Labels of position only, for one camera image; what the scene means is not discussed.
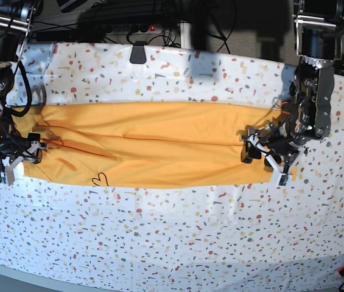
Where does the white metal post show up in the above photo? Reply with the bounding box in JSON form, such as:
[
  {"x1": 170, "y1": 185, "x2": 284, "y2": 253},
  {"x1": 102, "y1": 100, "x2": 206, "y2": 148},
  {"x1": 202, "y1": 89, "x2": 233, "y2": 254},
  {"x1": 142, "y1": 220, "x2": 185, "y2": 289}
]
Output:
[{"x1": 180, "y1": 21, "x2": 192, "y2": 50}]

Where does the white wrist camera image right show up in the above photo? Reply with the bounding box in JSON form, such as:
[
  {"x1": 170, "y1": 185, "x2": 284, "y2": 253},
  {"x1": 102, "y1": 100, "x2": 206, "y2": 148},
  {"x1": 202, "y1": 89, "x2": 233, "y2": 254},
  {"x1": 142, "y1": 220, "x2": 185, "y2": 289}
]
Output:
[{"x1": 271, "y1": 171, "x2": 293, "y2": 187}]

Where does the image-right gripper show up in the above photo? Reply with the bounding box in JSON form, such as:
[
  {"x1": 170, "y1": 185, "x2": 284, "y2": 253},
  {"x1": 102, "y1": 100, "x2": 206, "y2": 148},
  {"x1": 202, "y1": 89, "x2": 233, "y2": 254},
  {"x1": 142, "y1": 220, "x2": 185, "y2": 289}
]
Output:
[{"x1": 241, "y1": 127, "x2": 306, "y2": 173}]

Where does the terrazzo patterned tablecloth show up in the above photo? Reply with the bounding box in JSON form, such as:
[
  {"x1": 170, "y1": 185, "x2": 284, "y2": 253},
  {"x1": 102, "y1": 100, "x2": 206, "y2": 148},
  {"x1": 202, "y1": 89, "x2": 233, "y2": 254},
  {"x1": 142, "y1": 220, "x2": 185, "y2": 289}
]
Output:
[{"x1": 0, "y1": 43, "x2": 344, "y2": 291}]

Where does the black table clamp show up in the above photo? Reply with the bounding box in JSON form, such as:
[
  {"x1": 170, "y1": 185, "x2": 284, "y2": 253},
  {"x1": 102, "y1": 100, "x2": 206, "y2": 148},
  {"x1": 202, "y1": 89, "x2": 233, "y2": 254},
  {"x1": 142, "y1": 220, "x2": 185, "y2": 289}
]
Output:
[{"x1": 130, "y1": 41, "x2": 147, "y2": 64}]

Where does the yellow T-shirt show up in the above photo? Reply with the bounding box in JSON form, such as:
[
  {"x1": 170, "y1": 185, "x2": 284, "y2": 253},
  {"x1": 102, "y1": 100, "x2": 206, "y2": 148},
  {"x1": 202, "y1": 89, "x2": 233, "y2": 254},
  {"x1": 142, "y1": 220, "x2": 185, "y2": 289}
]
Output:
[{"x1": 14, "y1": 102, "x2": 285, "y2": 189}]

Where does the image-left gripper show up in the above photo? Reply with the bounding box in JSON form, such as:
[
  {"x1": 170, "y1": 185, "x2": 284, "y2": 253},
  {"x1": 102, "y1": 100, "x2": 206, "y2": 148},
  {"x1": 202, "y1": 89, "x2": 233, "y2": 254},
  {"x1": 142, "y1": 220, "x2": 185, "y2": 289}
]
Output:
[{"x1": 0, "y1": 133, "x2": 47, "y2": 170}]

